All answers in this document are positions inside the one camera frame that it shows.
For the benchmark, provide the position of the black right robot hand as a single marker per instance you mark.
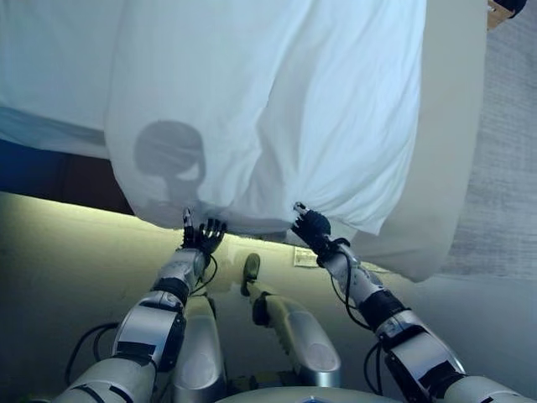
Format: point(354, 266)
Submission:
point(314, 228)

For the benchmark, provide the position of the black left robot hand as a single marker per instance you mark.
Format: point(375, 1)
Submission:
point(205, 237)

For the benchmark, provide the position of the white duvet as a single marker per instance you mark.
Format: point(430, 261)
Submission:
point(272, 105)

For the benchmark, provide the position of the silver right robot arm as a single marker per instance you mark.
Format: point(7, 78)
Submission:
point(415, 352)

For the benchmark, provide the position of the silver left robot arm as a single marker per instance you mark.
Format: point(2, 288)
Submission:
point(147, 323)

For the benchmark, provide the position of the white fitted bed sheet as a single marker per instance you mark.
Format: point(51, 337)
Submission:
point(50, 63)

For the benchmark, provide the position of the silver right robot leg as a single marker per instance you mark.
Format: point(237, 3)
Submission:
point(302, 336)

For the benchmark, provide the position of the silver robot leg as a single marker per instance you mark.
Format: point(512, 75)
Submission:
point(302, 336)
point(201, 361)

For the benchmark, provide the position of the silver left robot leg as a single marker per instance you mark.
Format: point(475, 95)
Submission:
point(201, 361)

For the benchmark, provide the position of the grey area rug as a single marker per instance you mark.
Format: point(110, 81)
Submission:
point(503, 147)

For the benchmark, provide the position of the cardboard box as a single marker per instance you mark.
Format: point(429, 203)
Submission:
point(497, 19)

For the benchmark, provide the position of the brown bed frame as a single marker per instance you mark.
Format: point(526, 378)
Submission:
point(63, 176)

